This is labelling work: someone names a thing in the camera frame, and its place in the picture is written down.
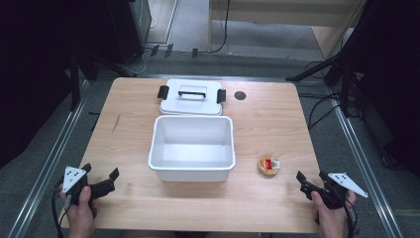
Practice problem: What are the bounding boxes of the left hand-held gripper cable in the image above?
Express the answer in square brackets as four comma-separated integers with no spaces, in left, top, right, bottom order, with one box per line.
[50,182,72,238]

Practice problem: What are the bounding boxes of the white floor cable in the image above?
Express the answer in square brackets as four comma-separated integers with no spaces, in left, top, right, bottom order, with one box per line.
[129,46,149,75]

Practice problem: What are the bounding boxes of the person's left hand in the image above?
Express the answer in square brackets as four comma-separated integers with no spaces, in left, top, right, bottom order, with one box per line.
[58,185,100,238]

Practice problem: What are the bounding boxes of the white plastic storage box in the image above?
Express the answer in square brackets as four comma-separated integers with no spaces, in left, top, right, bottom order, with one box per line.
[147,114,237,183]

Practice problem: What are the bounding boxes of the light wooden furniture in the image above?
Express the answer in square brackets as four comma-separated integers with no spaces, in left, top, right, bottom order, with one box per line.
[207,0,368,61]

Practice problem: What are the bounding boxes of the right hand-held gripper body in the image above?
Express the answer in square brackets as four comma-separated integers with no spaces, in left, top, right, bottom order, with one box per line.
[299,172,369,210]

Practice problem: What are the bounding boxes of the white lid with black handle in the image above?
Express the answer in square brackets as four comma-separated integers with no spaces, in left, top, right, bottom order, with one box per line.
[157,77,228,117]

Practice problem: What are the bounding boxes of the dark cabinet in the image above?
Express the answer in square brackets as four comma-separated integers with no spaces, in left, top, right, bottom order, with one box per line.
[107,0,154,66]

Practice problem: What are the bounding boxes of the person's right hand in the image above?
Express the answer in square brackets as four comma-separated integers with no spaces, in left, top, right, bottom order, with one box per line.
[310,190,358,238]

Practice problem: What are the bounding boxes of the black hanging cable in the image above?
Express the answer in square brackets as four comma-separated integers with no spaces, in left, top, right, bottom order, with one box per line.
[207,0,232,56]

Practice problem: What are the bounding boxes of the hand-held gripper cable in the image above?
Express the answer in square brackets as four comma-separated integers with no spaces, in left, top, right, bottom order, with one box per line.
[50,182,72,238]
[343,197,360,238]

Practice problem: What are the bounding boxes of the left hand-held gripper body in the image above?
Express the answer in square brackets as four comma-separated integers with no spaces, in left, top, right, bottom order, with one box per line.
[61,166,116,207]

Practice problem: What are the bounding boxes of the metal floor rail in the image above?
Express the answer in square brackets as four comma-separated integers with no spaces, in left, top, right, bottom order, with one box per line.
[328,88,405,238]
[6,78,91,238]

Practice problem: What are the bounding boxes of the black metal stand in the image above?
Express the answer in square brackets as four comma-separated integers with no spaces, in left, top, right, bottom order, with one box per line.
[284,19,365,117]
[67,46,137,112]

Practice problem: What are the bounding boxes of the round tin with red label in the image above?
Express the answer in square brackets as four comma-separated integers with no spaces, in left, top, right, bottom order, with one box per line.
[257,154,282,179]

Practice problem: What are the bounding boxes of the right hand-held gripper cable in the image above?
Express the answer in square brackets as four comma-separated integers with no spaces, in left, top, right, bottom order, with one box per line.
[343,197,360,238]

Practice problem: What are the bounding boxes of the black floor cables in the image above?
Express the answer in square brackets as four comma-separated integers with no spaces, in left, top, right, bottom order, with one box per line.
[297,59,346,131]

